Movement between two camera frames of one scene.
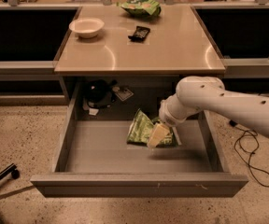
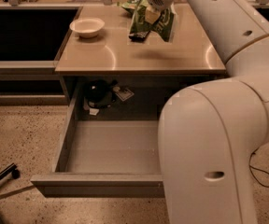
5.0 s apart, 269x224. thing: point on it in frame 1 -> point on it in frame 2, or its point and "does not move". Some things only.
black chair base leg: [9, 171] does not move
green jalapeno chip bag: [141, 127] -> [163, 25]
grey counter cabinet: [113, 58] does not move
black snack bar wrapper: [140, 34] does not move
